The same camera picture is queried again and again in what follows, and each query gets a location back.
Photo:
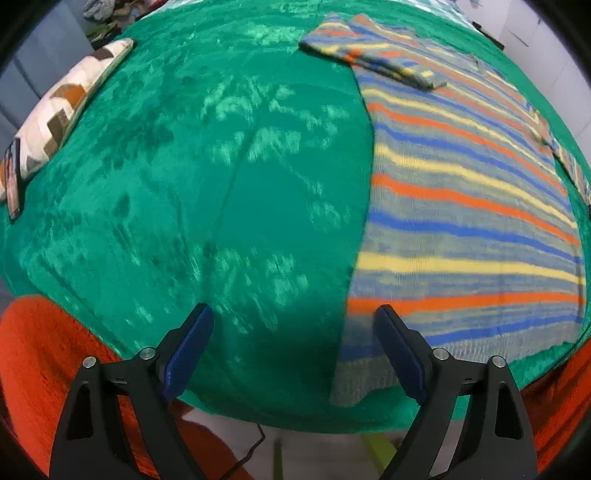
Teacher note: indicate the black smartphone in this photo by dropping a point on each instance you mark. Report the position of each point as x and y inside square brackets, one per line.
[12, 184]

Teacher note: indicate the green white checked bedsheet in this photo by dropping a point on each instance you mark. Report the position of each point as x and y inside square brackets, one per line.
[438, 9]

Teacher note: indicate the pile of clothes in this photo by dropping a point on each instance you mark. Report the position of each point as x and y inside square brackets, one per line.
[106, 9]

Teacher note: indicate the patterned white brown pillow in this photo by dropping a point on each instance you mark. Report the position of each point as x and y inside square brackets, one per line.
[60, 106]

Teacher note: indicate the orange knitted clothing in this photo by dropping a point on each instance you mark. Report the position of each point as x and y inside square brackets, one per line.
[37, 369]

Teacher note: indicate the striped knitted sweater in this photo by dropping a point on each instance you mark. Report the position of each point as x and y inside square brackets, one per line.
[461, 207]

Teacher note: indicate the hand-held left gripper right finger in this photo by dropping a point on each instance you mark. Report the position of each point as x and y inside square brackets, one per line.
[400, 351]

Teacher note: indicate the green plush blanket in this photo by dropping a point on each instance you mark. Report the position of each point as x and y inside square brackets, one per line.
[184, 184]

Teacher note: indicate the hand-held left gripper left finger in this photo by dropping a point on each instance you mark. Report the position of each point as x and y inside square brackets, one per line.
[189, 347]

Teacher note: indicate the white wardrobe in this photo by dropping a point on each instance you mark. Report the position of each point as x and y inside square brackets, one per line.
[531, 32]

